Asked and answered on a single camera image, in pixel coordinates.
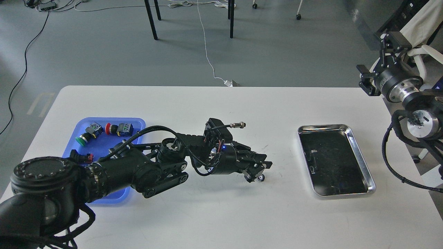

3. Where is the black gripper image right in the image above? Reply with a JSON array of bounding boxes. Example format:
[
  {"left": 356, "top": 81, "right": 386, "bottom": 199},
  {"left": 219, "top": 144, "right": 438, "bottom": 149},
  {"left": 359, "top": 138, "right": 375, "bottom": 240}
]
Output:
[{"left": 356, "top": 32, "right": 423, "bottom": 102}]

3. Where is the black table leg right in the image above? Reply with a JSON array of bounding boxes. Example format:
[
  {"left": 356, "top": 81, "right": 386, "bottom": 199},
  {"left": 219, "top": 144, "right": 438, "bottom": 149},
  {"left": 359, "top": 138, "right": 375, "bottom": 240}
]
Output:
[{"left": 228, "top": 0, "right": 235, "bottom": 38}]

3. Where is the black table leg left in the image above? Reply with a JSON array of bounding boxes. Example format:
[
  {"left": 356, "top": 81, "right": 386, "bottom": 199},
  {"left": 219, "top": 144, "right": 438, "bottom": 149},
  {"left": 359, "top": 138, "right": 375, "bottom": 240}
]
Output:
[{"left": 144, "top": 0, "right": 162, "bottom": 40}]

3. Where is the black table leg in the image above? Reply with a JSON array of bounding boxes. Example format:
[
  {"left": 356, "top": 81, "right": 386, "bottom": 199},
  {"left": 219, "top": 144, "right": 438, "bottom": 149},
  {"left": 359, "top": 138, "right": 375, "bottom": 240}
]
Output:
[
  {"left": 144, "top": 0, "right": 162, "bottom": 40},
  {"left": 228, "top": 0, "right": 235, "bottom": 38}
]

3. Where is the blue plastic tray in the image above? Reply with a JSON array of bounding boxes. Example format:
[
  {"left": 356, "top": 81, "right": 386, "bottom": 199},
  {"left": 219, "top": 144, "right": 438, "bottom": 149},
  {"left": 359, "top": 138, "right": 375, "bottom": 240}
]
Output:
[{"left": 62, "top": 117, "right": 146, "bottom": 205}]

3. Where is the red push button switch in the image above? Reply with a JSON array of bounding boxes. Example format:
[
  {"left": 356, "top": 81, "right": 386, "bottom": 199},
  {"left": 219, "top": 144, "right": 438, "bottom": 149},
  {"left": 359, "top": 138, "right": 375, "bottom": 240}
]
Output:
[{"left": 104, "top": 123, "right": 134, "bottom": 137}]

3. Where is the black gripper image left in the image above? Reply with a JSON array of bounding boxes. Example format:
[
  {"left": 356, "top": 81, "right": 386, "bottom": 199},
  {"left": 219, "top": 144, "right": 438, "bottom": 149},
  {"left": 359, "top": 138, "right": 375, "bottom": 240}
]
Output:
[{"left": 193, "top": 118, "right": 273, "bottom": 183}]

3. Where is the white chair with beige cloth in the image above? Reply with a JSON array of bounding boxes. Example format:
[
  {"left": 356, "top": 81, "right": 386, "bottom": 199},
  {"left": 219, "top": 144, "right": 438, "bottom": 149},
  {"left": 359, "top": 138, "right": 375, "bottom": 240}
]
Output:
[{"left": 376, "top": 0, "right": 443, "bottom": 163}]

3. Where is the white floor cable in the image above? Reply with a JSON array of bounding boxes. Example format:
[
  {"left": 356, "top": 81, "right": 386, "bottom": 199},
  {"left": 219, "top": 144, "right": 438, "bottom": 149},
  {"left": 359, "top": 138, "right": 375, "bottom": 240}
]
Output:
[{"left": 74, "top": 0, "right": 240, "bottom": 87}]

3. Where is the black sleeved cable left arm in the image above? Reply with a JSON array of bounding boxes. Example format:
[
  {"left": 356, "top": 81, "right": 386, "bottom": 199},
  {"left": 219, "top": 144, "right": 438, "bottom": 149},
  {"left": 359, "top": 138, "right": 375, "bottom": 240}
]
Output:
[{"left": 100, "top": 125, "right": 222, "bottom": 177}]

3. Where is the black floor cable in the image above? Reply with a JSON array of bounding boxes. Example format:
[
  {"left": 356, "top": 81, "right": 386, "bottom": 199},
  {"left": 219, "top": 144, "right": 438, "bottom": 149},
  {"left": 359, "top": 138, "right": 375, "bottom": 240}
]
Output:
[{"left": 0, "top": 0, "right": 56, "bottom": 135}]

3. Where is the small black gear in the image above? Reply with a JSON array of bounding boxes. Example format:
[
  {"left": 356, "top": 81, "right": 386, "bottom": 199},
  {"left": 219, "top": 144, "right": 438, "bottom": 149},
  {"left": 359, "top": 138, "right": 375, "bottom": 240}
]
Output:
[{"left": 256, "top": 174, "right": 265, "bottom": 182}]

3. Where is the black push button switch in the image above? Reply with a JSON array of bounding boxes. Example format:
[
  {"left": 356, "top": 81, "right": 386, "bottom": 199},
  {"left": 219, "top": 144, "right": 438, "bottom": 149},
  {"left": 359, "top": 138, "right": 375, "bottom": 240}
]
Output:
[{"left": 69, "top": 149, "right": 94, "bottom": 164}]

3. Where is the silver metal tray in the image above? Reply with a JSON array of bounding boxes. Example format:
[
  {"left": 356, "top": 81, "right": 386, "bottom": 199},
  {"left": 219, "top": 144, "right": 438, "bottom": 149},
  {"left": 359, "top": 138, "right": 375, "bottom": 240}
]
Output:
[{"left": 297, "top": 123, "right": 376, "bottom": 198}]

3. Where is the green push button switch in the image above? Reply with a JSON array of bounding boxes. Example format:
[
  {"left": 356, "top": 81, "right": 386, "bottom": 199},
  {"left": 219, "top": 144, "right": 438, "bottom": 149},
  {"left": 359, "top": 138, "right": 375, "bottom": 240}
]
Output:
[{"left": 75, "top": 122, "right": 104, "bottom": 146}]

